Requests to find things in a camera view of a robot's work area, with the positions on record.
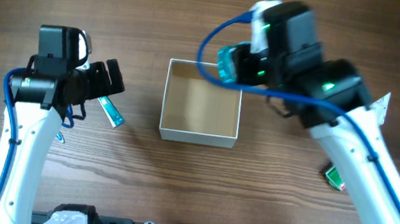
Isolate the blue cable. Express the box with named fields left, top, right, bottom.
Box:
left=174, top=3, right=400, bottom=224
left=0, top=64, right=81, bottom=224

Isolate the blue mouthwash bottle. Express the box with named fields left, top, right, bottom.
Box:
left=217, top=41, right=251, bottom=83

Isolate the right blue cable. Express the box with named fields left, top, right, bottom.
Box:
left=174, top=3, right=400, bottom=224

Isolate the green Dettol soap box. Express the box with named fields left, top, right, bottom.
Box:
left=323, top=164, right=345, bottom=191

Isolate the blue white toothbrush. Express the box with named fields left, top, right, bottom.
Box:
left=56, top=132, right=65, bottom=143

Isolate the white lotion tube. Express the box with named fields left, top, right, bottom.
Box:
left=369, top=92, right=392, bottom=126

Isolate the left blue cable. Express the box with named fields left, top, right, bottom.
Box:
left=0, top=64, right=81, bottom=224

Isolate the white cardboard box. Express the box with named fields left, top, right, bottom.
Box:
left=159, top=58, right=243, bottom=148

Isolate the teal Colgate toothpaste tube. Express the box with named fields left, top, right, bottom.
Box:
left=98, top=96, right=124, bottom=128

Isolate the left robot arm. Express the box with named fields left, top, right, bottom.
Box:
left=0, top=25, right=125, bottom=224

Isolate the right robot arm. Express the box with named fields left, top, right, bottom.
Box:
left=223, top=0, right=400, bottom=224

